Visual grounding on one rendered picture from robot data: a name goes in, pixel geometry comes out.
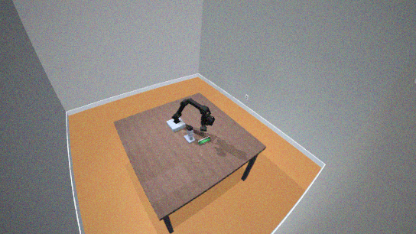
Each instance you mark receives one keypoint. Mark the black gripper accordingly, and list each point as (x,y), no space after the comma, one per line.
(203,127)

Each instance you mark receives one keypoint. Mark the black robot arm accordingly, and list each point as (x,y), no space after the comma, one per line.
(204,111)

